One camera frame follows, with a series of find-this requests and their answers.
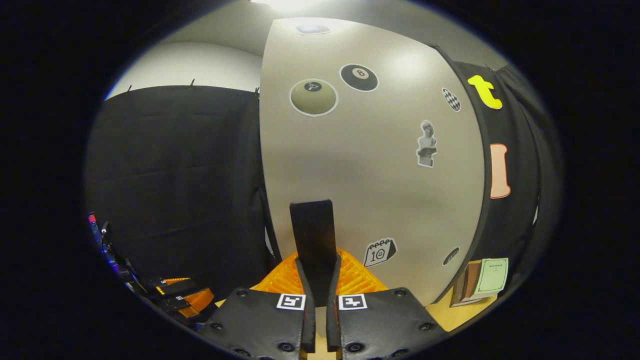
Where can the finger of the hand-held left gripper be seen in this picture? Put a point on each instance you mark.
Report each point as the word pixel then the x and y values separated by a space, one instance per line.
pixel 192 301
pixel 175 286

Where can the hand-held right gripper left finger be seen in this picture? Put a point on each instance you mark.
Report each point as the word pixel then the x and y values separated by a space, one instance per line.
pixel 306 320

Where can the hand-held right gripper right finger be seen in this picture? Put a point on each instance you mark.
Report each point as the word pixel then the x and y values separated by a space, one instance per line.
pixel 334 320

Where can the light grey cabinet door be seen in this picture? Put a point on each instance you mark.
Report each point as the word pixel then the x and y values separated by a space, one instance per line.
pixel 360 180

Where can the dark grey cabinet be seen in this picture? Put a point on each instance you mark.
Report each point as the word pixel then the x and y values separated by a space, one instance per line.
pixel 475 245

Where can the black backdrop cloth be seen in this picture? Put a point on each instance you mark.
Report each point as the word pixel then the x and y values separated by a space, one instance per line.
pixel 175 175

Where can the brown book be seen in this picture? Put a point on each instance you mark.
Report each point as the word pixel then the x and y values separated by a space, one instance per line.
pixel 469 282

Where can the pale green booklet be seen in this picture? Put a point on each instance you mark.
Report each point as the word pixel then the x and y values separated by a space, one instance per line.
pixel 492 277

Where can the large ceiling light panel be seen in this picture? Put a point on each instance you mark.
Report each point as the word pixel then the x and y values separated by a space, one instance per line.
pixel 287 4

